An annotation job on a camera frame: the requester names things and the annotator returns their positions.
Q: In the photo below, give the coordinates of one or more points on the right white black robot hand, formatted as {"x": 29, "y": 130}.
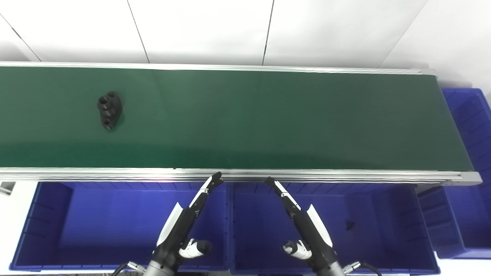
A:
{"x": 316, "y": 237}

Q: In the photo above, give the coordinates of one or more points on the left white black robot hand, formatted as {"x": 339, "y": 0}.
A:
{"x": 172, "y": 241}

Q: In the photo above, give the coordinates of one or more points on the black flange part with holes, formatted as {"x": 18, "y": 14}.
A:
{"x": 110, "y": 111}

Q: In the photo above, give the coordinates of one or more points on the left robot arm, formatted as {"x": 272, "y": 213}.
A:
{"x": 159, "y": 269}

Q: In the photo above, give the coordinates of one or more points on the small black part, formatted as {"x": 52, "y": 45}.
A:
{"x": 350, "y": 225}

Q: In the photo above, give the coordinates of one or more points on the blue plastic bin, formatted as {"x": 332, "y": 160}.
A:
{"x": 383, "y": 249}
{"x": 472, "y": 161}
{"x": 107, "y": 226}

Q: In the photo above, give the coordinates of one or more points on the green conveyor belt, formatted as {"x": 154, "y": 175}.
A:
{"x": 364, "y": 177}
{"x": 268, "y": 119}

